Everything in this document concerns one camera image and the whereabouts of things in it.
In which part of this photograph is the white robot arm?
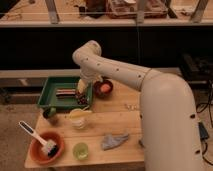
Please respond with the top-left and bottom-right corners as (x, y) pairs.
(72, 40), (205, 171)

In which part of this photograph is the small metal chain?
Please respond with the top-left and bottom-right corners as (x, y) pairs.
(124, 103), (138, 111)

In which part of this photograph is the clear yellow cup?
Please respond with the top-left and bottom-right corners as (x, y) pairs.
(69, 108), (92, 129)

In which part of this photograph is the green plastic tray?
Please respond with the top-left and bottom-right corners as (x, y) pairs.
(37, 76), (93, 110)

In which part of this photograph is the green plastic cup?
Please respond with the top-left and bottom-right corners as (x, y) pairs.
(73, 142), (89, 160)

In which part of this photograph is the white dish brush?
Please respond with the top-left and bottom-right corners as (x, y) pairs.
(19, 121), (58, 157)

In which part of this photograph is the dark rectangular eraser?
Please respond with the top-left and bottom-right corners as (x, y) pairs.
(56, 89), (76, 98)

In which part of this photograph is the orange bowl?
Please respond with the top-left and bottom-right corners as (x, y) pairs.
(29, 131), (65, 165)

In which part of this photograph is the orange ball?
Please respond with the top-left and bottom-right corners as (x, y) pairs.
(100, 84), (110, 92)

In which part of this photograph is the black cable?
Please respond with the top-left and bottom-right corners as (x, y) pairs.
(195, 84), (213, 166)

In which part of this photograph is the dark cup with green item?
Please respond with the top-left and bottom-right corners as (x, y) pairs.
(43, 107), (58, 125)

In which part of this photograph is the dark red bowl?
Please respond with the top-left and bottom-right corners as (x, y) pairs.
(93, 80), (113, 98)

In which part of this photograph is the dark red berry cluster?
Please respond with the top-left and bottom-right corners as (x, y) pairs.
(76, 93), (88, 105)

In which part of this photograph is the grey crumpled cloth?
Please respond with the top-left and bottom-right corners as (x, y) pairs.
(101, 133), (129, 150)

